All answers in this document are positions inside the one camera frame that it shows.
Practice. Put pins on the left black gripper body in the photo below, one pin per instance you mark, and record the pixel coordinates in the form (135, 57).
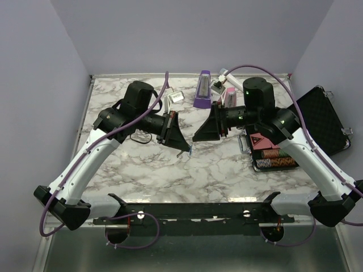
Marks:
(164, 135)

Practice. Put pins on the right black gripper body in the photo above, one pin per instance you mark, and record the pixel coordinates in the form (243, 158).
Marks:
(223, 119)

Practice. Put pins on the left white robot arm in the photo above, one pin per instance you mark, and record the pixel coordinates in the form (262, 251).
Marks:
(64, 199)

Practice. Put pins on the pink metronome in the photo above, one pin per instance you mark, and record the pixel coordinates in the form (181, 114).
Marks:
(229, 97)

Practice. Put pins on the purple metronome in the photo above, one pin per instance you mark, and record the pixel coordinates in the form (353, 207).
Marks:
(203, 97)

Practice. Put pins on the white toy microphone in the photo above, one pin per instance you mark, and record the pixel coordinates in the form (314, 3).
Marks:
(229, 79)

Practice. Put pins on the red playing card deck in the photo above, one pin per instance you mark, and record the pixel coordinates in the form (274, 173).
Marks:
(260, 142)

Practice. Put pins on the orange poker chip roll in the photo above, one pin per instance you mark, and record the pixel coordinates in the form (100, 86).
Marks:
(270, 154)

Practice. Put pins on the green poker chip roll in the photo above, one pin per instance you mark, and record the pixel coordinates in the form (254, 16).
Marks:
(282, 154)

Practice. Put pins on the blue orange chip roll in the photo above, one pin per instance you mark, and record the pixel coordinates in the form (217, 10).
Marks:
(273, 163)

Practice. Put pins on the black poker chip case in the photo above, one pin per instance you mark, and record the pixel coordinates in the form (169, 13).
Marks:
(322, 123)

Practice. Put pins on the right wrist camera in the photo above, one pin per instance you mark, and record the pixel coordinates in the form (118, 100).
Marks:
(217, 85)

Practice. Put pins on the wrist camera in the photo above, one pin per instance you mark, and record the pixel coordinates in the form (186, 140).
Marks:
(217, 85)
(172, 97)

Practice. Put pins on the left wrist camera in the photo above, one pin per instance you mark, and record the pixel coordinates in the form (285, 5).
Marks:
(172, 97)

